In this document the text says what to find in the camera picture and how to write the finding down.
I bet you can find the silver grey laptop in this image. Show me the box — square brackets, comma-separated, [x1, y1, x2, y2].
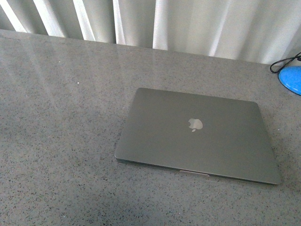
[115, 88, 281, 185]

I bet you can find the white pleated curtain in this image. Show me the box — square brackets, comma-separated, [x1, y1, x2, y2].
[0, 0, 301, 64]

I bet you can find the blue round lamp base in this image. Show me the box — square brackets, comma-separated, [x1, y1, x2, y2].
[278, 66, 301, 96]

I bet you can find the black lamp cable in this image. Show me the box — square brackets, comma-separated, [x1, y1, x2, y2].
[269, 52, 301, 73]

